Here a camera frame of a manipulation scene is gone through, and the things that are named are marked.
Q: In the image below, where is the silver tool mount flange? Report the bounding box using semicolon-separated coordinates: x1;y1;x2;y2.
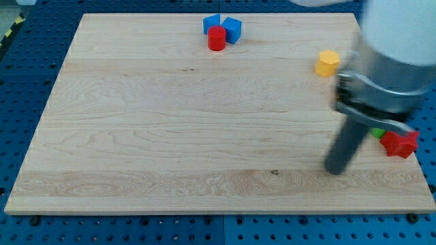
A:
334;36;435;133

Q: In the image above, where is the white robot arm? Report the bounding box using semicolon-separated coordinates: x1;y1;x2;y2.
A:
324;0;435;175

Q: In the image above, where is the blue cube block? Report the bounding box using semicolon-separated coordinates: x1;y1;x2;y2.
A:
221;17;242;44

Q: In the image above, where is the light wooden board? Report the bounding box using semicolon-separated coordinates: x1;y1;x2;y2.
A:
5;14;435;215

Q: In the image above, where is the yellow hexagon block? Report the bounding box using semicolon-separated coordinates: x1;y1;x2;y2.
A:
314;50;340;78

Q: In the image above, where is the red star block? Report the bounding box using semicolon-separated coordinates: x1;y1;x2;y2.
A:
379;131;420;159

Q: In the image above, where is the red cylinder block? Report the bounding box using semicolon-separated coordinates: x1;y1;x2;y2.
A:
207;25;227;51

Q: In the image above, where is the blue triangular block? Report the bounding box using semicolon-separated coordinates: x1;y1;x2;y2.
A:
203;14;221;35

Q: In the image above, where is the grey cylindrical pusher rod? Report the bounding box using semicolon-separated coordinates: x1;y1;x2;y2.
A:
324;117;369;175

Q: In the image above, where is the green block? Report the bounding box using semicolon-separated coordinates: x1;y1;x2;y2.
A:
370;128;387;139

